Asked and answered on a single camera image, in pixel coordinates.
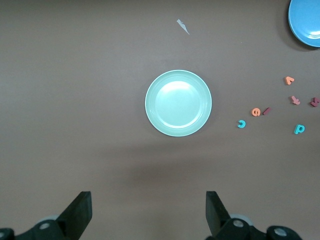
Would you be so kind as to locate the orange foam letter v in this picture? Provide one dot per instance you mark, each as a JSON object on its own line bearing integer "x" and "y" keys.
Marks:
{"x": 289, "y": 80}

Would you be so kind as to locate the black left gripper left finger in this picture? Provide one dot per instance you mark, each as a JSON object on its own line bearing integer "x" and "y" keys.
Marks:
{"x": 75, "y": 220}

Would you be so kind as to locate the dark red foam letter l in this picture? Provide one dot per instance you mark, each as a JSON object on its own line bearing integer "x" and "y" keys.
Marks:
{"x": 266, "y": 111}

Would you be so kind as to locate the teal foam letter c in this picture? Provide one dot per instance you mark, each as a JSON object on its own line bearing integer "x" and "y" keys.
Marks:
{"x": 241, "y": 124}

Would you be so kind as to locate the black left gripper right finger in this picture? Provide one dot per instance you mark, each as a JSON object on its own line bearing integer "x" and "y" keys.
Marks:
{"x": 220, "y": 222}

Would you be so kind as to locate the light green plate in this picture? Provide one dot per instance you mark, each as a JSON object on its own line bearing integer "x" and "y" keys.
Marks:
{"x": 178, "y": 103}

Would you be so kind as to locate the blue plate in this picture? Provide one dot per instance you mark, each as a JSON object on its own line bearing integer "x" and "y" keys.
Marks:
{"x": 306, "y": 22}

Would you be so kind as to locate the brown table mat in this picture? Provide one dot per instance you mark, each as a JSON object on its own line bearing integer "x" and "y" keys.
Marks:
{"x": 75, "y": 75}

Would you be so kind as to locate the white paper scrap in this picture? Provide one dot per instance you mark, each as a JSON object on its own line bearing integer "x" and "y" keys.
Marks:
{"x": 183, "y": 26}

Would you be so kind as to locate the dark red foam letter k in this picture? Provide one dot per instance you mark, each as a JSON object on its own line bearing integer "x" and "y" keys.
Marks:
{"x": 315, "y": 102}

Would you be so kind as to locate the pink foam letter f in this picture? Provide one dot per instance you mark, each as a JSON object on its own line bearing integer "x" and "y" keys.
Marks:
{"x": 295, "y": 100}

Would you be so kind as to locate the teal foam letter d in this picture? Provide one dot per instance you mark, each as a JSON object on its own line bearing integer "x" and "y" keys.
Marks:
{"x": 299, "y": 129}

